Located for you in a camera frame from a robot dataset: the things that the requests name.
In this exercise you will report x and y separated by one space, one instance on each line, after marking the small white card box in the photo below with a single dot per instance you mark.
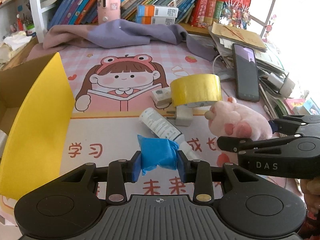
162 97

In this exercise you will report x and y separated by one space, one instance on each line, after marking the blue packet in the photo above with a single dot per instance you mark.
157 152

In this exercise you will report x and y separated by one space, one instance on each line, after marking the yellow tape roll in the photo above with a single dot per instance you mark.
198 90

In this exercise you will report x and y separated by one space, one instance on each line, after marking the pink plush toy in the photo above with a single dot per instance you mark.
231 119

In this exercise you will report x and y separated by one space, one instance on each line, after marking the white packet in box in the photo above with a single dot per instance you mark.
3 140

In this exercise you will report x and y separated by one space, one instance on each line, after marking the lower orange blue carton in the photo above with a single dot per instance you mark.
155 20

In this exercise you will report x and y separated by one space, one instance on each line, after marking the pink purple cloth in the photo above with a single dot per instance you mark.
116 34

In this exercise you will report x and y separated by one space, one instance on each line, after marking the orange blue carton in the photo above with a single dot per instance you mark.
156 10
155 20

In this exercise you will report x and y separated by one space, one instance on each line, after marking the white charger plug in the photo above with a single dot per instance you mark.
181 116

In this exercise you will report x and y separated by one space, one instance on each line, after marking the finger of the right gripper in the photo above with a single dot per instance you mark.
284 126
274 146

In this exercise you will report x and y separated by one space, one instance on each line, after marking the pink device box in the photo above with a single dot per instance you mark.
108 10

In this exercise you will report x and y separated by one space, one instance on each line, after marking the black smartphone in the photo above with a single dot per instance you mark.
246 73

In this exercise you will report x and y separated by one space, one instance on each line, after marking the yellow cardboard box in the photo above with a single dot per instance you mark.
36 107

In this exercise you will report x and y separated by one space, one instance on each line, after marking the stack of papers and books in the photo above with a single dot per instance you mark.
275 84

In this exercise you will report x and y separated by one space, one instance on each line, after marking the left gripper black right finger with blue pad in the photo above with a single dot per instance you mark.
199 173

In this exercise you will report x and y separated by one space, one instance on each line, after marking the white tube bottle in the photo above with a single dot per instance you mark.
163 129

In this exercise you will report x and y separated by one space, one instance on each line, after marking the cream tissue pack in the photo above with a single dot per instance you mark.
12 44

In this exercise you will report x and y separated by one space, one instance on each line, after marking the upper orange blue carton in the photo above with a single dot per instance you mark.
156 10

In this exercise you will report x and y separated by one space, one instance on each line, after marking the brown envelope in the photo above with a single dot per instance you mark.
240 36

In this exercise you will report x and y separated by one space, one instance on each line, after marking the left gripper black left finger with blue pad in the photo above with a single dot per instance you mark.
119 173

